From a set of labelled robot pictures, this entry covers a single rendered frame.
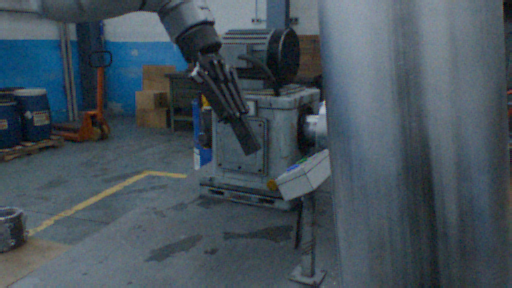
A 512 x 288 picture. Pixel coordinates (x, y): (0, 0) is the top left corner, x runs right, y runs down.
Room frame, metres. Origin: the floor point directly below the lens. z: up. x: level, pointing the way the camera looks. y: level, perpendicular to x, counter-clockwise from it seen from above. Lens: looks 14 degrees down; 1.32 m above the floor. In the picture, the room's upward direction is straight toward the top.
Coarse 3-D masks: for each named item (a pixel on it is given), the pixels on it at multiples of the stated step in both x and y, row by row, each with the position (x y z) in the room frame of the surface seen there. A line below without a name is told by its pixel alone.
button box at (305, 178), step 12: (312, 156) 0.90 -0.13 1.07; (324, 156) 0.89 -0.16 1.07; (300, 168) 0.79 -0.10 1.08; (312, 168) 0.81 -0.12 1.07; (324, 168) 0.86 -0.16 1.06; (276, 180) 0.81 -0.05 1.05; (288, 180) 0.79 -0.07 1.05; (300, 180) 0.78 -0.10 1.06; (312, 180) 0.79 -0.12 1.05; (288, 192) 0.79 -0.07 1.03; (300, 192) 0.78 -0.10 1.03
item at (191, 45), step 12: (192, 36) 0.75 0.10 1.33; (204, 36) 0.75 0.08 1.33; (216, 36) 0.77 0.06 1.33; (180, 48) 0.77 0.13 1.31; (192, 48) 0.75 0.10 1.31; (204, 48) 0.75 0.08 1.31; (216, 48) 0.78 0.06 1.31; (192, 60) 0.75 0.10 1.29; (204, 60) 0.74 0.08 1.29; (216, 60) 0.78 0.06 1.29
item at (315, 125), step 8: (320, 112) 1.25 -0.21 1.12; (312, 120) 1.30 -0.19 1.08; (320, 120) 1.23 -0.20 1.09; (304, 128) 1.30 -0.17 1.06; (312, 128) 1.29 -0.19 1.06; (320, 128) 1.22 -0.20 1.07; (304, 136) 1.30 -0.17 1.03; (312, 136) 1.29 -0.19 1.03; (320, 136) 1.21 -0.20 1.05; (304, 144) 1.31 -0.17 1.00; (312, 144) 1.30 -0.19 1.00; (320, 144) 1.21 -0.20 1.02
